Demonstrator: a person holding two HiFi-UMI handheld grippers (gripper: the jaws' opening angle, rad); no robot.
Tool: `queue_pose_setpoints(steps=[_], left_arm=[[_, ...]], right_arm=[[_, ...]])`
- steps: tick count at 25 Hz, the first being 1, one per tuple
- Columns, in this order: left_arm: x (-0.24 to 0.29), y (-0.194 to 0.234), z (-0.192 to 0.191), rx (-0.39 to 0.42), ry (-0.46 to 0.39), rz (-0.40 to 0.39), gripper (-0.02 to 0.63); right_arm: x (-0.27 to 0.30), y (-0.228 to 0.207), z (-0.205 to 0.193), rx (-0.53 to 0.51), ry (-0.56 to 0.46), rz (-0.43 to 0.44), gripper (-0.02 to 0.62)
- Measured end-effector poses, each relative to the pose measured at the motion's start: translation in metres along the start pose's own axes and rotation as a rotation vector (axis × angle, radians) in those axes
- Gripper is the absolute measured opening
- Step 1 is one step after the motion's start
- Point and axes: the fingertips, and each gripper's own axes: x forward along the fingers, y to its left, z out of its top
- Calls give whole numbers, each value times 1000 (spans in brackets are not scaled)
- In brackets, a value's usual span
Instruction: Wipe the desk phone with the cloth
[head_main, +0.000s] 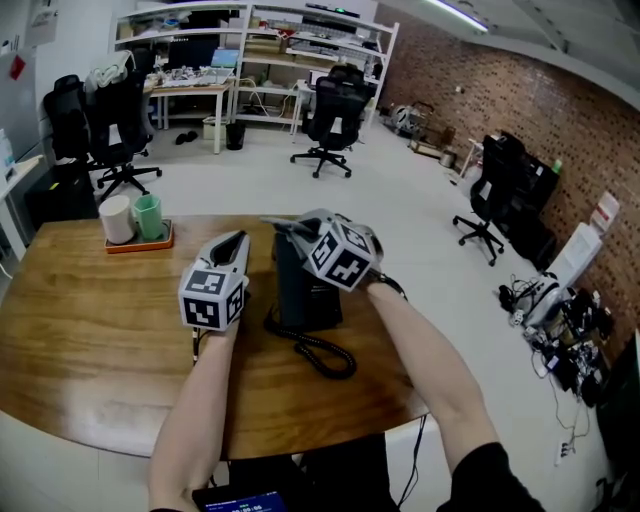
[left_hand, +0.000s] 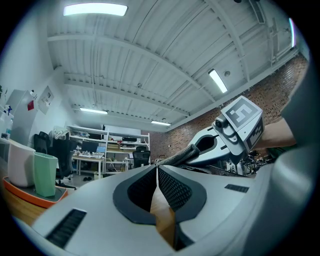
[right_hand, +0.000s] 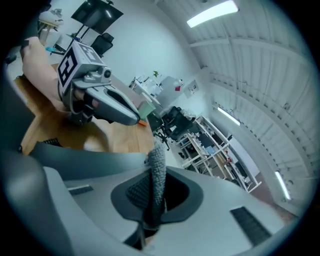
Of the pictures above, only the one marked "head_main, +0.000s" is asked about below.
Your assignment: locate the white round device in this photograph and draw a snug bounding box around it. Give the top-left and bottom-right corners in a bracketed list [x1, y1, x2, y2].
[388, 102, 422, 136]

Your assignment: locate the wooden desk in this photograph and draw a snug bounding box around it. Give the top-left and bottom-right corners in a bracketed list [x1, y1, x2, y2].
[0, 214, 431, 461]

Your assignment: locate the black cable under desk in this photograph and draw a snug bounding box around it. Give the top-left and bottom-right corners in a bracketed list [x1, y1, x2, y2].
[393, 414, 427, 509]

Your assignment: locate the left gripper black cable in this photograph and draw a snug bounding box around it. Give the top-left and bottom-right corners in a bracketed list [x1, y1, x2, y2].
[190, 327, 212, 368]

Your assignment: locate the ceiling light strip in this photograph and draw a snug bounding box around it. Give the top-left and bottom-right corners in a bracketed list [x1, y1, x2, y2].
[428, 0, 490, 33]

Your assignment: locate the white table with wooden top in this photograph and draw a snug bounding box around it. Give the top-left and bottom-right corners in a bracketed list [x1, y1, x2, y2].
[143, 79, 237, 155]

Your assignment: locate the green hexagonal container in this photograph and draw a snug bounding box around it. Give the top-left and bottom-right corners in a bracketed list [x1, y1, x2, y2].
[132, 194, 166, 241]

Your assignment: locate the white cylindrical cup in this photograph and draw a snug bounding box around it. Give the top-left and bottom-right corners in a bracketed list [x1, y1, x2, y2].
[98, 194, 137, 246]

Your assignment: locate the black cabinet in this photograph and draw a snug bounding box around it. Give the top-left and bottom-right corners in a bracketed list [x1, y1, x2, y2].
[23, 162, 100, 232]

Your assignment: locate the black shelf unit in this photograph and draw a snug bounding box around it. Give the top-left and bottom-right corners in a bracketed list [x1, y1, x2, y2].
[499, 130, 562, 254]

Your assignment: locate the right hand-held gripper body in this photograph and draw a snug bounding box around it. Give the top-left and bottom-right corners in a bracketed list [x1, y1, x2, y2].
[294, 208, 386, 293]

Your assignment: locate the black tablet with lit screen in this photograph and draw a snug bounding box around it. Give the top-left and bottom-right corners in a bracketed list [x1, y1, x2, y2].
[191, 488, 289, 512]

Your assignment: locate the white shelving unit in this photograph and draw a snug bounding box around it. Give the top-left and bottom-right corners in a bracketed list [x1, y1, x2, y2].
[113, 1, 401, 137]

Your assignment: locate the person's right forearm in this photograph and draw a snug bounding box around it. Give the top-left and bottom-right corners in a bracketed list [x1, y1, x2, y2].
[366, 280, 502, 482]

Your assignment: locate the open laptop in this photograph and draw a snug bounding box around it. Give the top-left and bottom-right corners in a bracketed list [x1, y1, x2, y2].
[208, 47, 242, 85]

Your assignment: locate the pile of cables and devices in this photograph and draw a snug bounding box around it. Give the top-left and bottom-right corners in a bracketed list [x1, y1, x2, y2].
[498, 271, 617, 407]

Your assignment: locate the black waste bin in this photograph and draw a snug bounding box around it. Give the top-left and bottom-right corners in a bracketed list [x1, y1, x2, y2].
[225, 121, 247, 152]

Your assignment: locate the black coiled phone cord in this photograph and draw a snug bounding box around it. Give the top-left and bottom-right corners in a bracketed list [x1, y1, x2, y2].
[262, 303, 358, 381]

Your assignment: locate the black desk phone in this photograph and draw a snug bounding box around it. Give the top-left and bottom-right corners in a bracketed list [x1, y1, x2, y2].
[272, 231, 346, 330]

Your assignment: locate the orange tray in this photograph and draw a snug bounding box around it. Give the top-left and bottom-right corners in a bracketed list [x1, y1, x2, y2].
[103, 218, 175, 255]

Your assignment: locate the person's left forearm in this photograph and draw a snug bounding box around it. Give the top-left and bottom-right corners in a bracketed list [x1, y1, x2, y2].
[147, 325, 242, 512]

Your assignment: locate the white box device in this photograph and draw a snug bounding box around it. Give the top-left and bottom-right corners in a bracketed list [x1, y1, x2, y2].
[546, 221, 605, 287]

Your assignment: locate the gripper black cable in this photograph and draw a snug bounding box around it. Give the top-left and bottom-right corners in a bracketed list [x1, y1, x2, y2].
[190, 327, 212, 368]
[370, 271, 410, 302]

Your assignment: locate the white wall poster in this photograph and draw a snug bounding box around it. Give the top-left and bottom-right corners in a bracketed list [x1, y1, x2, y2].
[23, 0, 62, 50]

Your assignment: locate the black office chair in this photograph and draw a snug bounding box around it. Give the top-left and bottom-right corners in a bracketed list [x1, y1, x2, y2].
[451, 133, 527, 268]
[289, 63, 377, 180]
[41, 74, 92, 167]
[81, 48, 164, 202]

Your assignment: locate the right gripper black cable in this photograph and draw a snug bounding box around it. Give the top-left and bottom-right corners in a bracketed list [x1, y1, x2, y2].
[370, 271, 410, 302]

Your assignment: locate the light jacket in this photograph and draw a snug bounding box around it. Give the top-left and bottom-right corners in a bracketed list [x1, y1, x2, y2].
[83, 48, 137, 93]

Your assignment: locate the black monitor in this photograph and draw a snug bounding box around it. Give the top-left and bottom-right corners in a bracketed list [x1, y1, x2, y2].
[596, 328, 640, 484]

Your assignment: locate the white board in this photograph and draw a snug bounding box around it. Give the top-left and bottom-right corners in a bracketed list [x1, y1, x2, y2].
[0, 48, 40, 167]

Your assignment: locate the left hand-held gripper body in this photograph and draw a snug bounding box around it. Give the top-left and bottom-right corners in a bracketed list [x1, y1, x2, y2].
[178, 255, 250, 333]

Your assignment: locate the white sign with red label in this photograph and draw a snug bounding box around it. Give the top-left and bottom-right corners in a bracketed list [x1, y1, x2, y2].
[588, 190, 622, 232]

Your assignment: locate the person's black clothing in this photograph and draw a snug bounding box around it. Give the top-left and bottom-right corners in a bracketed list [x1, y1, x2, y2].
[227, 432, 547, 512]

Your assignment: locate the white side desk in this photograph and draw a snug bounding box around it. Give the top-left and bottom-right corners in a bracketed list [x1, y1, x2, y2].
[0, 153, 47, 264]

